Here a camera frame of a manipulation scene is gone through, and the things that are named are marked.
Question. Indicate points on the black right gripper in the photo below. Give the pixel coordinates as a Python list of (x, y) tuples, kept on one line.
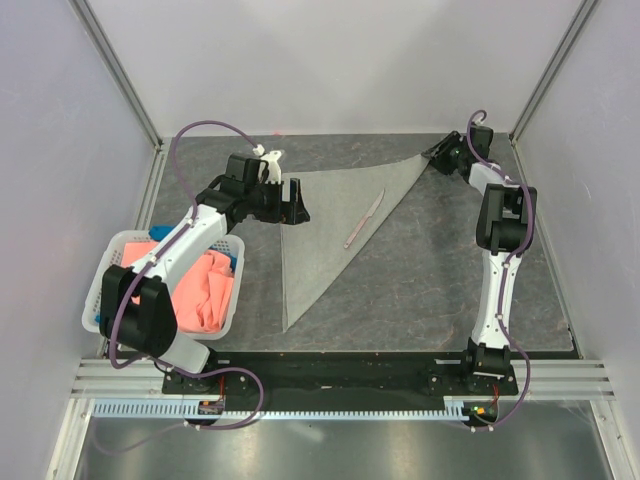
[(440, 160)]

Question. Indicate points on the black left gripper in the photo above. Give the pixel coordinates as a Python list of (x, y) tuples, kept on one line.
[(299, 215)]

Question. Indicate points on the grey cloth napkin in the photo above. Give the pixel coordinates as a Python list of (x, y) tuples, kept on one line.
[(312, 253)]

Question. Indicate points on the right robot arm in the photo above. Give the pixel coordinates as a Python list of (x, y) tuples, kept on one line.
[(504, 232)]

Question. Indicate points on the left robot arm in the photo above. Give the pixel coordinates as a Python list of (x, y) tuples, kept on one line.
[(136, 309)]

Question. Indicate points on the white plastic basket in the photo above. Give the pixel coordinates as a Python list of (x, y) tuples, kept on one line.
[(225, 295)]

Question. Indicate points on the orange cloth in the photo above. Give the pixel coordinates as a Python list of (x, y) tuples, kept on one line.
[(202, 297)]

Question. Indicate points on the blue cloth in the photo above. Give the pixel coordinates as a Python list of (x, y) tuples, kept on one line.
[(160, 233)]

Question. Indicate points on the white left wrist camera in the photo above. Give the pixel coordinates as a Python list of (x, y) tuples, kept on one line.
[(269, 169)]

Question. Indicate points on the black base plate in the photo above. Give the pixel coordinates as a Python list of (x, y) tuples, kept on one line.
[(334, 379)]

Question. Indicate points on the aluminium frame post right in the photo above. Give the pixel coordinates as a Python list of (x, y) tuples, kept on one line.
[(563, 49)]

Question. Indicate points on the aluminium frame post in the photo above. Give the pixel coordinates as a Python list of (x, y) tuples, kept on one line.
[(106, 51), (563, 49)]

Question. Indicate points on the aluminium frame post left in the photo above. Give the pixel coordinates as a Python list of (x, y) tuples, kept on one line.
[(106, 51)]

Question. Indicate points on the white slotted cable duct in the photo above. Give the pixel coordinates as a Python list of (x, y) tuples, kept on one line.
[(200, 410)]

